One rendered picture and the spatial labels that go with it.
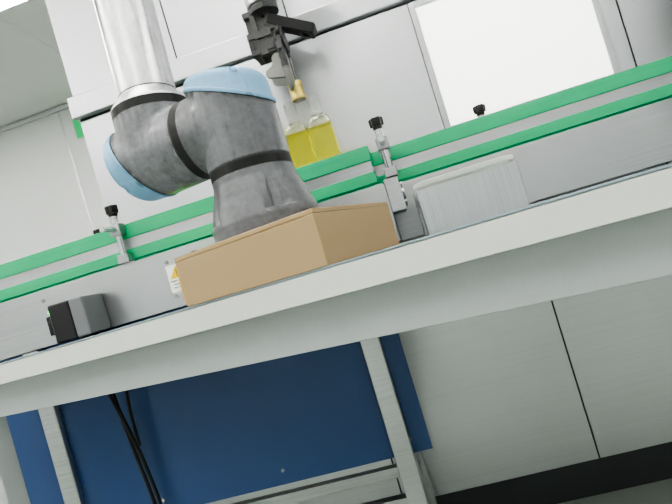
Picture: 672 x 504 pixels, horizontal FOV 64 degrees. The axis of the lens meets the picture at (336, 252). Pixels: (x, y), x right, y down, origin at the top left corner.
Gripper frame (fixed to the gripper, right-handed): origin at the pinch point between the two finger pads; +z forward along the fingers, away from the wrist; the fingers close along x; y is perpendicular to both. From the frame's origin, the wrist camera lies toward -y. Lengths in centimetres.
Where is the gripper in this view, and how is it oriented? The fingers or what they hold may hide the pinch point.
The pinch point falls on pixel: (295, 86)
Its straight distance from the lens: 133.8
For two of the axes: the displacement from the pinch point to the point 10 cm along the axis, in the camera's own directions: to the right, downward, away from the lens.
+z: 2.9, 9.6, -0.2
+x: -1.4, 0.2, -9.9
